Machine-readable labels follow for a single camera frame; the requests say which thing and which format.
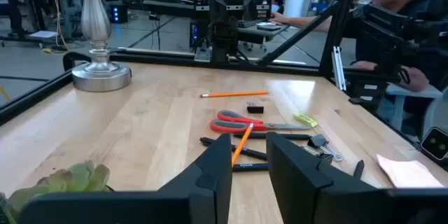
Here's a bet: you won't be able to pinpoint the white shade silver table lamp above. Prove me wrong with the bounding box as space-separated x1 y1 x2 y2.
71 0 133 93

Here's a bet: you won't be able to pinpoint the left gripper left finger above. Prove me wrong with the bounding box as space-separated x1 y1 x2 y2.
17 132 233 224

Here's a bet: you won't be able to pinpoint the succulent in black pot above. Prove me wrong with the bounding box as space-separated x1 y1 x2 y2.
0 160 115 224

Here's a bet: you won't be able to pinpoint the white aluminium bracket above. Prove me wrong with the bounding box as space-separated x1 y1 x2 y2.
331 45 347 91

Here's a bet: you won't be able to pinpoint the red handled scissors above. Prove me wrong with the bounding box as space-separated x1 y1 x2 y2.
209 109 312 134

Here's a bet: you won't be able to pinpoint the pink sticky note pad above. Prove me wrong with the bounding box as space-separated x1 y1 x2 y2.
376 153 445 189

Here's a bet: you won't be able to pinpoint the large black binder clip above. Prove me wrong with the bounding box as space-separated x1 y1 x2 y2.
307 134 344 162

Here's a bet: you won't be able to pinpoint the black pen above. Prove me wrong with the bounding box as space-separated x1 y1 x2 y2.
233 132 312 141
353 160 365 179
232 162 270 173
199 136 268 161

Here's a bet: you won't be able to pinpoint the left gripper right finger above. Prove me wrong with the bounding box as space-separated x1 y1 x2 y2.
265 132 448 224

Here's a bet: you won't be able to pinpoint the small black binder clip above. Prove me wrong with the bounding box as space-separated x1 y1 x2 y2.
246 101 265 115

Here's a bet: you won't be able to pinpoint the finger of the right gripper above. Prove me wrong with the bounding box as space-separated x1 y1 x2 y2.
209 0 227 25
227 0 246 25

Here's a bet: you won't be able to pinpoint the computer tower with blue lights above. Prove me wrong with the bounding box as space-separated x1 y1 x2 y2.
111 1 129 25

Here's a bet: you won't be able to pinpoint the yellow cord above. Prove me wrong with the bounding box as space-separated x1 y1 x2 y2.
38 0 70 54

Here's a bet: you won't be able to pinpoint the yellow highlighter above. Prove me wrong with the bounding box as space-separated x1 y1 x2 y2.
293 112 319 128

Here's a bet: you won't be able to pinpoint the black depth camera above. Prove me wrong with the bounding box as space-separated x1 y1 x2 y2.
421 127 448 161

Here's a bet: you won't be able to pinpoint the orange pencil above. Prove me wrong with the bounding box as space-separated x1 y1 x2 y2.
231 122 255 168
199 90 270 99

